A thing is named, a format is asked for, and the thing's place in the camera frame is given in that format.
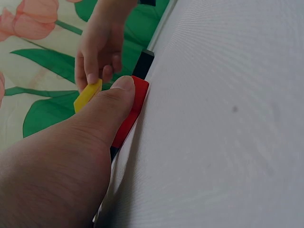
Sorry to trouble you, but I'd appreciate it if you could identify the person's left hand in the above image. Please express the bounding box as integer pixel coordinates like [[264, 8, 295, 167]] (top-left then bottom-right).
[[0, 75, 136, 228]]

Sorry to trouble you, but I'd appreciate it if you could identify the person's right hand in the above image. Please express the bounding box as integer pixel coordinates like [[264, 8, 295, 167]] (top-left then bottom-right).
[[74, 0, 139, 93]]

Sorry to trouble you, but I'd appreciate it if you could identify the yellow block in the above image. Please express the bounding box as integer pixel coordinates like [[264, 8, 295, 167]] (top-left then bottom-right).
[[73, 78, 104, 114]]

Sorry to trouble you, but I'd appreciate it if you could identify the red block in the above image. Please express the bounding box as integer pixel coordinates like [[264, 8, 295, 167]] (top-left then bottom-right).
[[111, 76, 150, 149]]

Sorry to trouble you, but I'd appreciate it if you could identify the black block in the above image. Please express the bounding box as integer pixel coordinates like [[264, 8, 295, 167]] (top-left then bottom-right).
[[110, 146, 121, 165], [132, 49, 155, 81]]

